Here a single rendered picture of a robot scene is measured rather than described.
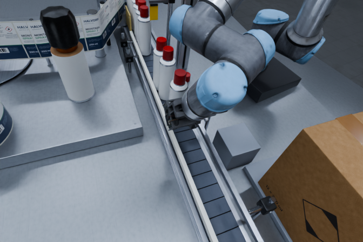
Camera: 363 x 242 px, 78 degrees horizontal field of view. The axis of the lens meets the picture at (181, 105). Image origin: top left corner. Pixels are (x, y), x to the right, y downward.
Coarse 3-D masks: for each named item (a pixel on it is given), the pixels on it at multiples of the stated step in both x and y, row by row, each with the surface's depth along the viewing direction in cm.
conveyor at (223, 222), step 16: (128, 32) 113; (192, 144) 69; (192, 160) 66; (192, 176) 62; (208, 176) 63; (208, 192) 60; (208, 208) 57; (224, 208) 57; (224, 224) 55; (224, 240) 52; (240, 240) 53
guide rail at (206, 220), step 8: (136, 48) 94; (144, 64) 88; (152, 88) 79; (160, 104) 74; (160, 112) 74; (168, 128) 68; (176, 144) 65; (176, 152) 64; (184, 160) 61; (184, 168) 60; (192, 184) 57; (192, 192) 56; (200, 200) 55; (200, 208) 53; (200, 216) 54; (208, 224) 51; (208, 232) 51; (216, 240) 49
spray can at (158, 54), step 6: (156, 42) 70; (162, 42) 69; (156, 48) 72; (162, 48) 70; (156, 54) 72; (162, 54) 72; (156, 60) 73; (156, 66) 75; (156, 72) 77; (156, 78) 79; (156, 84) 81
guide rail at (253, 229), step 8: (152, 32) 95; (200, 128) 64; (208, 136) 62; (208, 144) 60; (216, 152) 59; (216, 160) 57; (224, 168) 56; (224, 176) 55; (232, 184) 53; (232, 192) 52; (240, 200) 51; (240, 208) 50; (248, 216) 49; (248, 224) 48; (256, 232) 47; (256, 240) 46
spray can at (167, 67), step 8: (168, 48) 67; (168, 56) 67; (160, 64) 70; (168, 64) 69; (160, 72) 72; (168, 72) 71; (160, 80) 74; (168, 80) 73; (160, 88) 77; (168, 88) 76; (160, 96) 79; (168, 96) 79
